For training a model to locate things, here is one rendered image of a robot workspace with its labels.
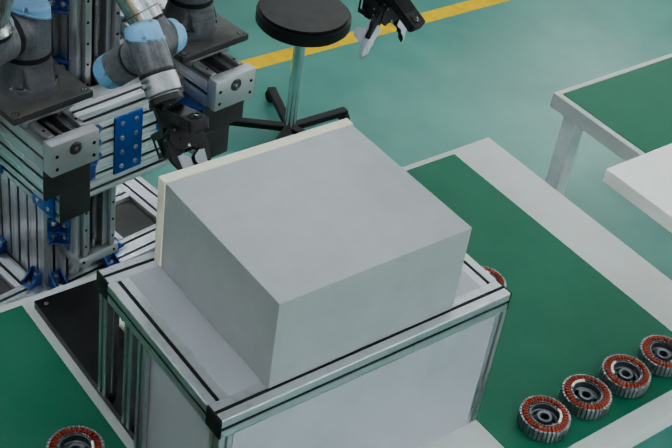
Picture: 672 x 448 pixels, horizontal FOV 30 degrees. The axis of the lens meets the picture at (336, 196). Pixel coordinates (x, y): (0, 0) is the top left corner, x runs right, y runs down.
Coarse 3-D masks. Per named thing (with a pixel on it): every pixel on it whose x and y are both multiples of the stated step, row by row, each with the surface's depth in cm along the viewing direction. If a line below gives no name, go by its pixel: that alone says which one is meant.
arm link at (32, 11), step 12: (24, 0) 284; (36, 0) 285; (12, 12) 280; (24, 12) 281; (36, 12) 282; (48, 12) 285; (24, 24) 281; (36, 24) 284; (48, 24) 287; (24, 36) 281; (36, 36) 285; (48, 36) 289; (24, 48) 283; (36, 48) 287; (48, 48) 291; (24, 60) 288
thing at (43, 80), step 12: (12, 60) 288; (36, 60) 289; (48, 60) 292; (0, 72) 292; (12, 72) 290; (24, 72) 290; (36, 72) 291; (48, 72) 293; (0, 84) 292; (12, 84) 291; (24, 84) 291; (36, 84) 292; (48, 84) 294; (12, 96) 292; (24, 96) 292; (36, 96) 293
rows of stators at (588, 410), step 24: (648, 336) 293; (624, 360) 285; (648, 360) 287; (576, 384) 278; (600, 384) 278; (624, 384) 279; (648, 384) 280; (528, 408) 269; (552, 408) 271; (576, 408) 272; (600, 408) 272; (528, 432) 266; (552, 432) 265
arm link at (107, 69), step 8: (120, 48) 252; (104, 56) 256; (112, 56) 253; (120, 56) 251; (96, 64) 258; (104, 64) 255; (112, 64) 253; (120, 64) 252; (96, 72) 257; (104, 72) 255; (112, 72) 254; (120, 72) 253; (128, 72) 252; (104, 80) 257; (112, 80) 256; (120, 80) 256; (128, 80) 256; (112, 88) 260
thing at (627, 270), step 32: (480, 160) 348; (512, 160) 350; (512, 192) 338; (544, 192) 340; (544, 224) 328; (576, 224) 330; (608, 256) 321; (640, 256) 323; (64, 288) 286; (640, 288) 312; (64, 352) 270; (640, 416) 277
